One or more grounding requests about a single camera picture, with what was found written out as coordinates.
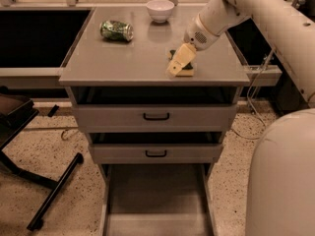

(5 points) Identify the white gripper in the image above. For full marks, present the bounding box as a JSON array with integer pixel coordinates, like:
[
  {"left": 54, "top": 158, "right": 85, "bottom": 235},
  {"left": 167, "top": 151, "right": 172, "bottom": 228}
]
[{"left": 166, "top": 13, "right": 219, "bottom": 78}]

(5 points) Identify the green and yellow sponge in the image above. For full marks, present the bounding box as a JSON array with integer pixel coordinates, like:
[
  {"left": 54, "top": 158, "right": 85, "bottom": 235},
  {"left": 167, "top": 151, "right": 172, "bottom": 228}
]
[{"left": 168, "top": 49, "right": 194, "bottom": 77}]

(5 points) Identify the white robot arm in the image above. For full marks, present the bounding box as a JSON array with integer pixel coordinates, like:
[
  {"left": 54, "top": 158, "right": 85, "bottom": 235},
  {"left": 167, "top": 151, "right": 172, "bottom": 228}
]
[{"left": 167, "top": 0, "right": 315, "bottom": 236}]

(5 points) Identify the grey drawer cabinet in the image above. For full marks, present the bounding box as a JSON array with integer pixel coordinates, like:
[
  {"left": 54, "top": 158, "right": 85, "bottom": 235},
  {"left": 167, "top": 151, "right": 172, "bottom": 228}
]
[{"left": 58, "top": 5, "right": 251, "bottom": 236}]

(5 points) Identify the grey middle drawer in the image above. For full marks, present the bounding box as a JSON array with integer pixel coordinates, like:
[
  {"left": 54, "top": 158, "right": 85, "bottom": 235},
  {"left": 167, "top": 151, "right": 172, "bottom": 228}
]
[{"left": 89, "top": 144, "right": 222, "bottom": 164}]

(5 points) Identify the grey top drawer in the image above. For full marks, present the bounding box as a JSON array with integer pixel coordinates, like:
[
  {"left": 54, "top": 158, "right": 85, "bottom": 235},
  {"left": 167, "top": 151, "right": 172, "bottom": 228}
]
[{"left": 72, "top": 104, "right": 236, "bottom": 133}]

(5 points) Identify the grey open bottom drawer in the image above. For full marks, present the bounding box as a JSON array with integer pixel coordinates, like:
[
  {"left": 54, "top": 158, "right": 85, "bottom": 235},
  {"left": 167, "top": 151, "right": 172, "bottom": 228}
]
[{"left": 97, "top": 164, "right": 218, "bottom": 236}]

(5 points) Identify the white ceramic bowl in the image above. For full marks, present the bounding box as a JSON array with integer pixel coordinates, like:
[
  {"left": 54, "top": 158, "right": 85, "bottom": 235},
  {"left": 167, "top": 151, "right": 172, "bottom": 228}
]
[{"left": 146, "top": 0, "right": 174, "bottom": 23}]

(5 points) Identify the crushed green soda can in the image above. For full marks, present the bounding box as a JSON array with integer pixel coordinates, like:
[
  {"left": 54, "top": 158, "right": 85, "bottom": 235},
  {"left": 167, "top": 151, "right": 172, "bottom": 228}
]
[{"left": 99, "top": 21, "right": 134, "bottom": 42}]

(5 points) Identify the black chair base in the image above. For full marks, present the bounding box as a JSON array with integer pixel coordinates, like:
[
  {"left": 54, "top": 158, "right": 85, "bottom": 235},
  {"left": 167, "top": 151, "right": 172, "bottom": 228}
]
[{"left": 0, "top": 86, "right": 85, "bottom": 233}]

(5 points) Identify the white cable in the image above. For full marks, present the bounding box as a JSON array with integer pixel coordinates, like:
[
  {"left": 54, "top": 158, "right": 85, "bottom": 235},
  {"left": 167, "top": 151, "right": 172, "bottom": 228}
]
[{"left": 229, "top": 49, "right": 277, "bottom": 142}]

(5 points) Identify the grey metal frame rail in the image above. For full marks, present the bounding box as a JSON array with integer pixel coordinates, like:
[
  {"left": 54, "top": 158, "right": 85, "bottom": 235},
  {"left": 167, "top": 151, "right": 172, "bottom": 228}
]
[{"left": 244, "top": 65, "right": 283, "bottom": 87}]

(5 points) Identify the black top drawer handle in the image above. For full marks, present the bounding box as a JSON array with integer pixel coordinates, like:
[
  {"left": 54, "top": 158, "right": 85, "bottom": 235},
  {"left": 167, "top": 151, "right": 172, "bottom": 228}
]
[{"left": 143, "top": 112, "right": 170, "bottom": 121}]

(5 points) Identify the black drawer handle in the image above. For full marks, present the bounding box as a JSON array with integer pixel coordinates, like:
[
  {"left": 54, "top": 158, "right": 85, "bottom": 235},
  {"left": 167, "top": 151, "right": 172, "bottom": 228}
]
[
  {"left": 145, "top": 150, "right": 167, "bottom": 158},
  {"left": 143, "top": 112, "right": 170, "bottom": 121}
]

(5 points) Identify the black middle drawer handle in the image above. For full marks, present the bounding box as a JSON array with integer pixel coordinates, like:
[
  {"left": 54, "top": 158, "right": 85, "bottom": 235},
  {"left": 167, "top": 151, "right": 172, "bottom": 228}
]
[{"left": 145, "top": 150, "right": 167, "bottom": 158}]

